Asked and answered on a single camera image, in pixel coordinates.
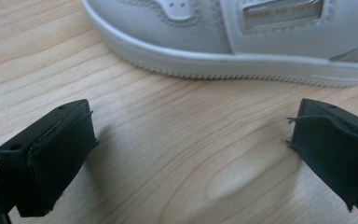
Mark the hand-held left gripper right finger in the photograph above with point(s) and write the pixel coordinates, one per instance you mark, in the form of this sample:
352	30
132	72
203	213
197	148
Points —
338	155

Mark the grey and white sneaker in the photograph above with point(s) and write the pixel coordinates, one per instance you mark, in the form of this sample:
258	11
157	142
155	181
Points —
199	40

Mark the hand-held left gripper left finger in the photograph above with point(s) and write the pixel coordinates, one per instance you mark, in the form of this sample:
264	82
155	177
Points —
52	158

